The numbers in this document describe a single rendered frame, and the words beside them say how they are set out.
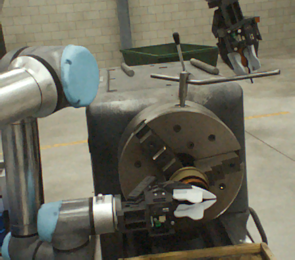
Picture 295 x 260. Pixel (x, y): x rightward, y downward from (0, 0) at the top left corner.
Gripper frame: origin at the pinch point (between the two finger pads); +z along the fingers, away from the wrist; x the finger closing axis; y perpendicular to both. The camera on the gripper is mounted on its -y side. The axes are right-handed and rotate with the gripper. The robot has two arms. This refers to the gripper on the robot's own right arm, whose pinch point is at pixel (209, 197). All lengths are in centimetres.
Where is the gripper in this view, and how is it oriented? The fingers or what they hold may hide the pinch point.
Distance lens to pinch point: 96.6
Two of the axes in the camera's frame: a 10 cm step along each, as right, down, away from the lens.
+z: 9.9, -1.0, 0.6
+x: -0.8, -9.7, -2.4
